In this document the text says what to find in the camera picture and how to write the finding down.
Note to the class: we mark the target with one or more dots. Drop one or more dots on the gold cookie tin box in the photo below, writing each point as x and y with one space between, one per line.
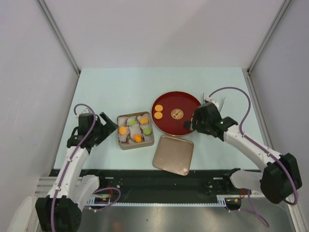
136 145

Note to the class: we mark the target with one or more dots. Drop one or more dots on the white paper cookie cups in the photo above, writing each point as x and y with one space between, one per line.
131 131

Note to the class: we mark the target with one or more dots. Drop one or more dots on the black sandwich cookie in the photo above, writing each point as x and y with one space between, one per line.
187 124

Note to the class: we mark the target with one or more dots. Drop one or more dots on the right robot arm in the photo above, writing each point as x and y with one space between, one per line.
278 176

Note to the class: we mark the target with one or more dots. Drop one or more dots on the white cable duct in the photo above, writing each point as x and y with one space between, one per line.
220 203

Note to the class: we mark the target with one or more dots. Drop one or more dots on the aluminium frame right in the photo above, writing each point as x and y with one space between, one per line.
299 221

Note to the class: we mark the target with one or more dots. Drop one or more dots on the orange fish-shaped cookie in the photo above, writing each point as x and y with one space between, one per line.
137 138

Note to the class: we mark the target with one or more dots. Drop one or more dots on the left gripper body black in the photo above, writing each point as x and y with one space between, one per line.
103 129

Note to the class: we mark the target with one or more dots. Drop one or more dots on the orange biscuit cookie bottom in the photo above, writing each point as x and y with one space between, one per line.
122 130

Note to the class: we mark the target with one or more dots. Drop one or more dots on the green sandwich cookie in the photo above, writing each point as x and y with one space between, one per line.
147 131
132 122

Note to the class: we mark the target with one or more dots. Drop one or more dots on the metal serving tongs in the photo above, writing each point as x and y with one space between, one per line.
217 102

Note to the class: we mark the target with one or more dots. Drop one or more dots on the red round tray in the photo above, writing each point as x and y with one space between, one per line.
178 107

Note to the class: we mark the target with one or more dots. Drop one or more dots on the gold tin lid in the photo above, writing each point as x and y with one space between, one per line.
173 155

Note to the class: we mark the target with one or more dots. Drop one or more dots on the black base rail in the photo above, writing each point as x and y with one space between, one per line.
157 186

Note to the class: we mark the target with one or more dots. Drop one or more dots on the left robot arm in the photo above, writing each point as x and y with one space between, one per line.
61 209

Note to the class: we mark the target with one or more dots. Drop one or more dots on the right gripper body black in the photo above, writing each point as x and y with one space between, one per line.
197 121

